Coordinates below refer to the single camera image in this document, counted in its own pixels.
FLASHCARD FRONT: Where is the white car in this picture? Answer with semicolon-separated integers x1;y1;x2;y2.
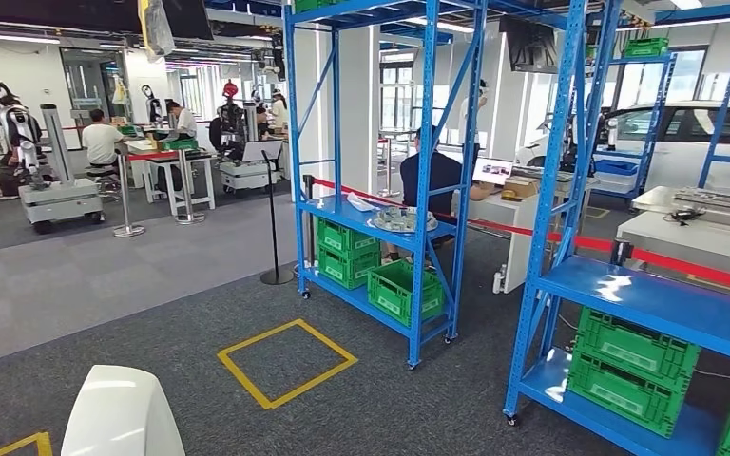
514;100;730;198

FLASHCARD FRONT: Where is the black cabled controller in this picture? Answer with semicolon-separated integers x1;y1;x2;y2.
663;206;707;227

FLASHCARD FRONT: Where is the black wheeled robot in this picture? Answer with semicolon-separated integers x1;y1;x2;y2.
216;80;285;195

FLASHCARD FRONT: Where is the grey stamped metal panel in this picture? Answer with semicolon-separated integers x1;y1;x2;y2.
510;164;577;181
672;187;730;220

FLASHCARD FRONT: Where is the steel stanchion post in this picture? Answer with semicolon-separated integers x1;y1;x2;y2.
174;148;207;226
377;137;402;200
112;153;147;239

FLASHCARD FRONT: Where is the black stanchion post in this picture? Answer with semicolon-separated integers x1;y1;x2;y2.
611;237;635;268
300;174;317;273

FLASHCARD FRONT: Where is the steel workbench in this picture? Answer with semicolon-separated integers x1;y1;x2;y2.
508;164;601;198
630;184;730;236

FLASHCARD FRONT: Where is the hanging clear plastic bag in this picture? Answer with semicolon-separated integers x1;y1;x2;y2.
137;0;178;63

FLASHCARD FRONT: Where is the open laptop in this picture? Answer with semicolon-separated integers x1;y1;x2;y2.
471;156;516;188

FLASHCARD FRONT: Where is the black stool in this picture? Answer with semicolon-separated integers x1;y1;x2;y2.
86;164;122;204

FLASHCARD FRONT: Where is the black pole stand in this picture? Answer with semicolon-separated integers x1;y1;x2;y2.
258;148;297;287

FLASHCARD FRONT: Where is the white crumpled sheet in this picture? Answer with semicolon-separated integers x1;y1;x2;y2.
345;191;380;214

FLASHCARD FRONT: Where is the round tray of clear parts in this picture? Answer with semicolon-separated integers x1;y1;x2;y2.
367;205;440;235

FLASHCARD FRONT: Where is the seated person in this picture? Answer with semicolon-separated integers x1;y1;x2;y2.
382;124;496;264
81;107;127;181

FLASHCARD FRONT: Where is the black hanging monitor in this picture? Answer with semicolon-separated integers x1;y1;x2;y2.
498;14;560;76

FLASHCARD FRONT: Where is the standing person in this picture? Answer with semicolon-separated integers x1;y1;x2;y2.
456;78;490;166

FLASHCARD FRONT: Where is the red barrier tape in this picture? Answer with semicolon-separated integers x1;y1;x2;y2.
311;177;730;298

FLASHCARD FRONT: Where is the white curved car part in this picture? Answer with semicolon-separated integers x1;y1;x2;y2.
60;364;187;456

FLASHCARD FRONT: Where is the cardboard box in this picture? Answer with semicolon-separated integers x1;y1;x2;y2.
502;177;542;202

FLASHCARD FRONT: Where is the blue plastic bin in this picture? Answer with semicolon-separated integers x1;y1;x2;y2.
594;158;640;178

